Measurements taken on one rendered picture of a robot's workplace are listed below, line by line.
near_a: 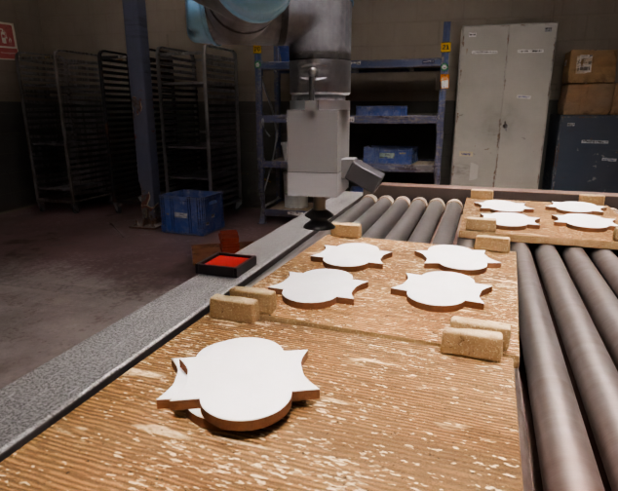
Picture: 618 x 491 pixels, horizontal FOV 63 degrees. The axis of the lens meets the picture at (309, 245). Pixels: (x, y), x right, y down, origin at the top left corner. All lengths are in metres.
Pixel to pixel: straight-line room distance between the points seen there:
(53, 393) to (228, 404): 0.20
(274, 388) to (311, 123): 0.32
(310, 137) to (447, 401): 0.33
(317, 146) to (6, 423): 0.42
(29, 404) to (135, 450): 0.16
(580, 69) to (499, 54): 0.74
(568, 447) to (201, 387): 0.30
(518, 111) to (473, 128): 0.41
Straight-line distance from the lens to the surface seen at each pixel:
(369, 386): 0.47
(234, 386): 0.44
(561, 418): 0.51
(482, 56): 5.09
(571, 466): 0.45
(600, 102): 5.38
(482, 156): 5.09
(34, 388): 0.57
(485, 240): 0.93
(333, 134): 0.60
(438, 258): 0.83
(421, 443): 0.41
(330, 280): 0.70
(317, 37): 0.61
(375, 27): 5.71
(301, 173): 0.61
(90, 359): 0.60
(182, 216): 4.93
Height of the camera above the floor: 1.18
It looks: 15 degrees down
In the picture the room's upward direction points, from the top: straight up
